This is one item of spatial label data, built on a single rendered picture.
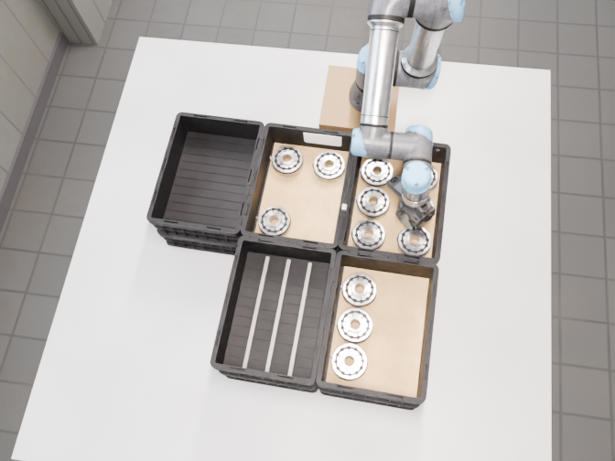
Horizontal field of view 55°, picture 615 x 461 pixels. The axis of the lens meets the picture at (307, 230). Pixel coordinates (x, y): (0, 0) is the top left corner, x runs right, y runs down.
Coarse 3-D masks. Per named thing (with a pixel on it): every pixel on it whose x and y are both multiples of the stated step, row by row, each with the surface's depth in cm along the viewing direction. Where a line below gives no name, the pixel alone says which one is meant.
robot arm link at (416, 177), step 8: (416, 160) 156; (408, 168) 154; (416, 168) 153; (424, 168) 153; (408, 176) 153; (416, 176) 153; (424, 176) 152; (408, 184) 153; (416, 184) 153; (424, 184) 152; (408, 192) 157; (416, 192) 155; (424, 192) 157; (416, 200) 161
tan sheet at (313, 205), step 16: (288, 160) 199; (304, 160) 198; (272, 176) 197; (304, 176) 196; (272, 192) 195; (288, 192) 194; (304, 192) 194; (320, 192) 194; (336, 192) 193; (288, 208) 192; (304, 208) 192; (320, 208) 192; (336, 208) 191; (256, 224) 191; (304, 224) 190; (320, 224) 190; (336, 224) 189; (320, 240) 188
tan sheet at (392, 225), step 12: (396, 168) 195; (360, 180) 195; (360, 192) 193; (432, 192) 191; (372, 204) 191; (396, 204) 191; (360, 216) 190; (384, 216) 189; (384, 228) 188; (396, 228) 188; (432, 228) 187; (396, 240) 186; (432, 240) 185
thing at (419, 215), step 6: (402, 204) 174; (426, 204) 166; (402, 210) 176; (408, 210) 173; (414, 210) 173; (420, 210) 166; (426, 210) 168; (432, 210) 172; (414, 216) 172; (420, 216) 169; (426, 216) 172; (420, 222) 175
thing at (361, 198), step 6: (366, 192) 190; (372, 192) 189; (378, 192) 189; (384, 192) 189; (360, 198) 189; (384, 198) 188; (360, 204) 188; (366, 204) 188; (384, 204) 188; (366, 210) 187; (372, 210) 187; (378, 210) 187; (384, 210) 187; (372, 216) 187
